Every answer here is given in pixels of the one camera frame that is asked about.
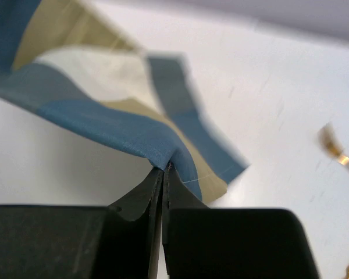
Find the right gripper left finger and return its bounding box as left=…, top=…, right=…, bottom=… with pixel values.
left=0, top=168, right=163, bottom=278

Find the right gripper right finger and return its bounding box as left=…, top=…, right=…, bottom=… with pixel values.
left=162, top=167, right=319, bottom=278

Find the blue beige checked placemat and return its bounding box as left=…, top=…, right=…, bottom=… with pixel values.
left=0, top=1, right=246, bottom=203

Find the gold fork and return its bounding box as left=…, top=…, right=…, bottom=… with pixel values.
left=318, top=123, right=349, bottom=171

